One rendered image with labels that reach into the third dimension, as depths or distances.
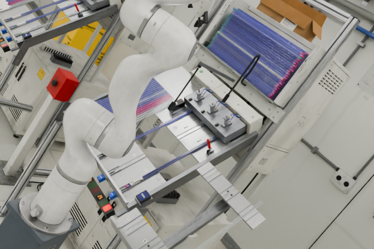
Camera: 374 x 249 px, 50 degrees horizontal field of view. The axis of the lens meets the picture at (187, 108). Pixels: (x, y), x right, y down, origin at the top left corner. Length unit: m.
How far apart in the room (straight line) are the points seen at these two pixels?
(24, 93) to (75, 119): 1.95
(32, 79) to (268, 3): 1.75
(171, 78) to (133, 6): 1.24
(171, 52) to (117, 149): 0.36
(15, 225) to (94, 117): 0.45
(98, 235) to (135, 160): 0.61
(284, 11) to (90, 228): 1.65
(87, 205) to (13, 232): 1.00
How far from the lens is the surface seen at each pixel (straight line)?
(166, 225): 2.03
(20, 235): 1.45
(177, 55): 1.05
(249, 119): 1.93
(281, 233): 3.50
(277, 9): 2.49
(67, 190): 1.34
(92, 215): 2.38
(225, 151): 1.88
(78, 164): 1.30
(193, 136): 1.95
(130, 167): 1.86
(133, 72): 1.11
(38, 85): 3.06
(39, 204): 1.40
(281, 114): 1.93
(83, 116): 1.25
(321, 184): 3.37
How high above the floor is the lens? 1.55
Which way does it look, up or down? 13 degrees down
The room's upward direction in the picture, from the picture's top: 35 degrees clockwise
